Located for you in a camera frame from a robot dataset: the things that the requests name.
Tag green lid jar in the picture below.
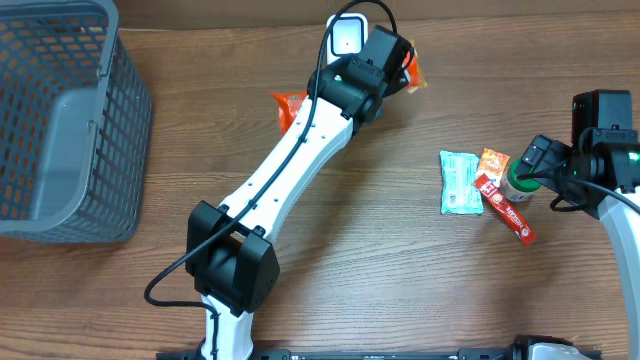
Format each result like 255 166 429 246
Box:
499 158 541 202

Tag orange snack packet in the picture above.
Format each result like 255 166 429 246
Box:
476 148 510 186

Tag red sachet stick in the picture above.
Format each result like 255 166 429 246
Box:
475 174 536 246

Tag mint green wipes pack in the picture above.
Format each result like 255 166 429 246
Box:
439 150 484 215

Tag spaghetti pack orange ends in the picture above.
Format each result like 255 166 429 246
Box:
271 49 428 135

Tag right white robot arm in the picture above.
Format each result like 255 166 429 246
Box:
515 128 639 359

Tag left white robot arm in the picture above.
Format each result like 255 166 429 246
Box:
185 47 417 359

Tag dark grey plastic basket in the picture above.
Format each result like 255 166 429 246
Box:
1 0 153 243

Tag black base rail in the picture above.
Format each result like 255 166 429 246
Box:
157 339 604 360

